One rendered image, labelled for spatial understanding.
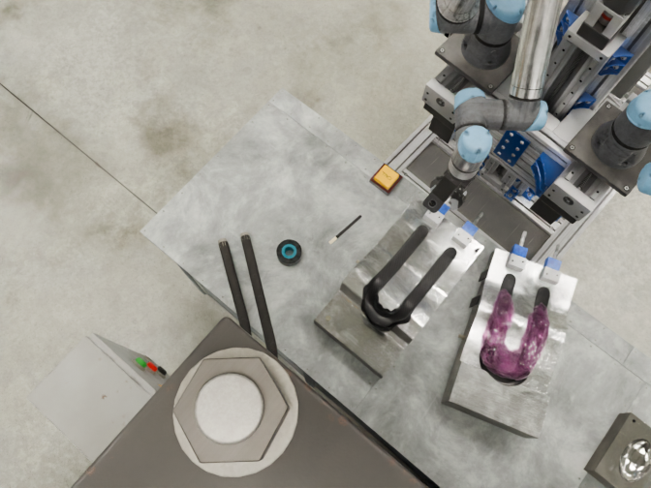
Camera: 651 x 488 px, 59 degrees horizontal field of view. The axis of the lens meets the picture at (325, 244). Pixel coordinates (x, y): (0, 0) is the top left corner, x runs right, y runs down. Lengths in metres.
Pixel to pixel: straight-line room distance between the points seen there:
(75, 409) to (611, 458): 1.39
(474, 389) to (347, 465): 1.18
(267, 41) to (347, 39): 0.42
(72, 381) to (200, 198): 0.93
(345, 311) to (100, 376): 0.81
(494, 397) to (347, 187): 0.80
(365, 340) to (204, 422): 1.24
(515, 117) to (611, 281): 1.60
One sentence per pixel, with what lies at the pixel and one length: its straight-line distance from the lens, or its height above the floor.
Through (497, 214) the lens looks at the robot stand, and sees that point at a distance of 2.64.
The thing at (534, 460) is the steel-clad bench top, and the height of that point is 0.80.
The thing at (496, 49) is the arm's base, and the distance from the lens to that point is 1.88.
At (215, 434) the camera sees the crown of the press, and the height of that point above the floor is 2.05.
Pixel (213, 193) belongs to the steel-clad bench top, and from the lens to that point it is 1.94.
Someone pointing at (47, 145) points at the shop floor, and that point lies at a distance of 3.18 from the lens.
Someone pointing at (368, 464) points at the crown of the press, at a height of 2.01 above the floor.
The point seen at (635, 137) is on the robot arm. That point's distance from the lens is 1.79.
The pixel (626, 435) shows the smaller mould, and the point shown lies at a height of 0.87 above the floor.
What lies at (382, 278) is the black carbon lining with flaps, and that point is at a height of 0.92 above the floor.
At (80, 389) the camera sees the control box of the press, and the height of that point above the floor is 1.47.
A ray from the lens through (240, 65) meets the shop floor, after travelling 3.16.
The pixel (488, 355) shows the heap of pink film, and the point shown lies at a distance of 1.75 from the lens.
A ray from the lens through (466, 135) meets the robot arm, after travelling 1.41.
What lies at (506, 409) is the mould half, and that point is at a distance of 1.73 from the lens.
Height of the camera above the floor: 2.56
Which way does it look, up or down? 72 degrees down
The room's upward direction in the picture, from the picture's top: 2 degrees clockwise
